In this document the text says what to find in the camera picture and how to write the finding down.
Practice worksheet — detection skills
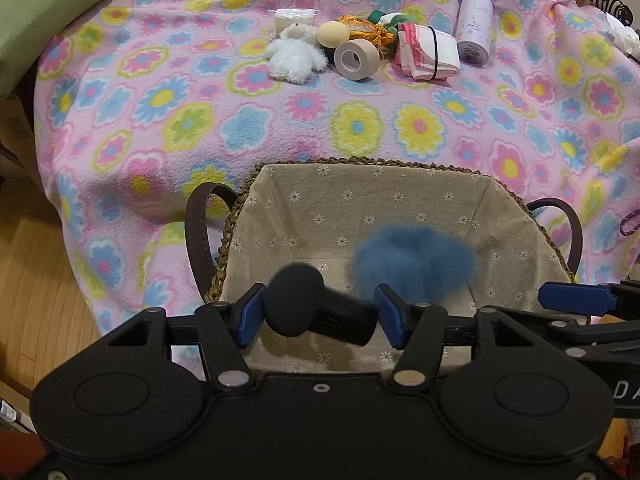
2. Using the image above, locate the pink floral fleece blanket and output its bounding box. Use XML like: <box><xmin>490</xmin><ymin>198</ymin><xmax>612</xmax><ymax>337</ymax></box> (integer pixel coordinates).
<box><xmin>32</xmin><ymin>0</ymin><xmax>640</xmax><ymax>382</ymax></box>

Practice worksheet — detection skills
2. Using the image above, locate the woven basket with cloth liner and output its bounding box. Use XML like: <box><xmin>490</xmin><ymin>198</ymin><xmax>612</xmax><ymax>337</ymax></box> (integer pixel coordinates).
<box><xmin>185</xmin><ymin>158</ymin><xmax>584</xmax><ymax>377</ymax></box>

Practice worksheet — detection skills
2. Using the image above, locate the beige sponge with teal handle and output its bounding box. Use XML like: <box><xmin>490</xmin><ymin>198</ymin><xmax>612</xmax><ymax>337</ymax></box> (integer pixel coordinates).
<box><xmin>317</xmin><ymin>20</ymin><xmax>351</xmax><ymax>49</ymax></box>

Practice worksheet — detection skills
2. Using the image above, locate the green and white plush toy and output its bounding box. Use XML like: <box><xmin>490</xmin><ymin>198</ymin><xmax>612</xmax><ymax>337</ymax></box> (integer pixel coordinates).
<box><xmin>369</xmin><ymin>8</ymin><xmax>426</xmax><ymax>41</ymax></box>

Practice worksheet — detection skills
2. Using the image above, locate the white teddy bear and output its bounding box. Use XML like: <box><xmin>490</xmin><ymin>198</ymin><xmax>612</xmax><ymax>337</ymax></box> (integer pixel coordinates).
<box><xmin>263</xmin><ymin>22</ymin><xmax>330</xmax><ymax>85</ymax></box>

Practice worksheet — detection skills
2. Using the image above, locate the white crumpled tissue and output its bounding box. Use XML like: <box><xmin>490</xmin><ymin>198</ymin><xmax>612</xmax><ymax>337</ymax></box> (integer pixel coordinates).
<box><xmin>607</xmin><ymin>14</ymin><xmax>640</xmax><ymax>56</ymax></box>

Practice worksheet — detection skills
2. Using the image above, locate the blue fluffy pom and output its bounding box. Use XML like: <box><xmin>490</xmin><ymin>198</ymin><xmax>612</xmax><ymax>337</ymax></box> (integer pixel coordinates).
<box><xmin>352</xmin><ymin>224</ymin><xmax>481</xmax><ymax>306</ymax></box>

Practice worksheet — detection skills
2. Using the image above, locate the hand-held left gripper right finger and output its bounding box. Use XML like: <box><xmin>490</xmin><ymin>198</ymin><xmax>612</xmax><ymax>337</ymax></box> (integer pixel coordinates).
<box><xmin>374</xmin><ymin>282</ymin><xmax>539</xmax><ymax>392</ymax></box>

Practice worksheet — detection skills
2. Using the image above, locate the orange embroidered pouch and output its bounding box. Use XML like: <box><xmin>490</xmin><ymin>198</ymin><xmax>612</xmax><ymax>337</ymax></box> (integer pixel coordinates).
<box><xmin>339</xmin><ymin>15</ymin><xmax>396</xmax><ymax>56</ymax></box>

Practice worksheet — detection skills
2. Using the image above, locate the pink cloth bundle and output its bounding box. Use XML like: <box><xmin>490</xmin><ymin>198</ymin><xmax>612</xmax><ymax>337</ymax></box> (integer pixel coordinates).
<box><xmin>393</xmin><ymin>22</ymin><xmax>462</xmax><ymax>81</ymax></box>

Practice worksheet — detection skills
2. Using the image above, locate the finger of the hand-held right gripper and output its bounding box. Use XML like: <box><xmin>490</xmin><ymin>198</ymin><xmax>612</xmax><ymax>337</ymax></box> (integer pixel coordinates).
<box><xmin>538</xmin><ymin>280</ymin><xmax>640</xmax><ymax>319</ymax></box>
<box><xmin>481</xmin><ymin>305</ymin><xmax>640</xmax><ymax>361</ymax></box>

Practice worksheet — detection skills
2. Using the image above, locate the zebra striped item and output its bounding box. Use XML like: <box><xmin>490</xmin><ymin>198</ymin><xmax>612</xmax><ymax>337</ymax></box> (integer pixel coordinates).
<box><xmin>587</xmin><ymin>0</ymin><xmax>632</xmax><ymax>24</ymax></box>

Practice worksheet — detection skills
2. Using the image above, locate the beige tape roll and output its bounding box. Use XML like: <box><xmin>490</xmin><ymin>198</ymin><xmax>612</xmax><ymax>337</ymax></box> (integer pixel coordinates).
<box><xmin>333</xmin><ymin>39</ymin><xmax>382</xmax><ymax>81</ymax></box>

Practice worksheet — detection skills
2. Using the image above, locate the white tissue packet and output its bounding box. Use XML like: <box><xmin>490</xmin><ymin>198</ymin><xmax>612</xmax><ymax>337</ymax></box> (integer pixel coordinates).
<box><xmin>274</xmin><ymin>8</ymin><xmax>317</xmax><ymax>36</ymax></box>

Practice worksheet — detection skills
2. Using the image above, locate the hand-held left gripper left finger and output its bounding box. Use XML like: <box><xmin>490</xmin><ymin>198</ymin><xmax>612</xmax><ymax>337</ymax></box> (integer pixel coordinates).
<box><xmin>102</xmin><ymin>282</ymin><xmax>266</xmax><ymax>392</ymax></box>

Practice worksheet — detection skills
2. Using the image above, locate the green pillow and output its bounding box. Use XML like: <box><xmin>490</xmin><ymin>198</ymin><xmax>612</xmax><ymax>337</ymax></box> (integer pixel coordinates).
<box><xmin>0</xmin><ymin>0</ymin><xmax>151</xmax><ymax>101</ymax></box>

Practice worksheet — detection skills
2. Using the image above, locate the white and purple bottle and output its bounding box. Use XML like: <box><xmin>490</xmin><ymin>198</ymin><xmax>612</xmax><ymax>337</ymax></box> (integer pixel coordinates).
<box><xmin>454</xmin><ymin>0</ymin><xmax>495</xmax><ymax>67</ymax></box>

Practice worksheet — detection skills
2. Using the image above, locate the cardboard box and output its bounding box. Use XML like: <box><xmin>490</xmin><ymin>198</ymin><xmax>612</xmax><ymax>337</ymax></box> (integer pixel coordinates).
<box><xmin>0</xmin><ymin>95</ymin><xmax>39</xmax><ymax>176</ymax></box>

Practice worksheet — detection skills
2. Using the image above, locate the black makeup sponge applicator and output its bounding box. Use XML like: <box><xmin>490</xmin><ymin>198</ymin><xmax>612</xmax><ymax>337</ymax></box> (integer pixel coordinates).
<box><xmin>262</xmin><ymin>262</ymin><xmax>379</xmax><ymax>347</ymax></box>

